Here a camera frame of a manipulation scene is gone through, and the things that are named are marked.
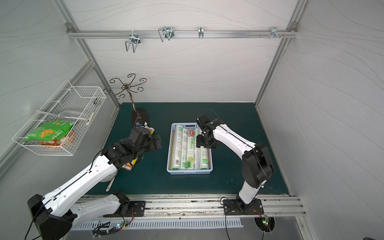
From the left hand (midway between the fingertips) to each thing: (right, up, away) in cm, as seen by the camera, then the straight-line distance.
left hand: (153, 140), depth 75 cm
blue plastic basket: (+23, -18, +7) cm, 30 cm away
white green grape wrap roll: (+15, -8, +15) cm, 23 cm away
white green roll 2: (+27, -11, +8) cm, 30 cm away
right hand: (+26, -4, +11) cm, 29 cm away
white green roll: (+19, -8, +15) cm, 25 cm away
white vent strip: (+4, -39, -5) cm, 40 cm away
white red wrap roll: (+11, -10, +9) cm, 17 cm away
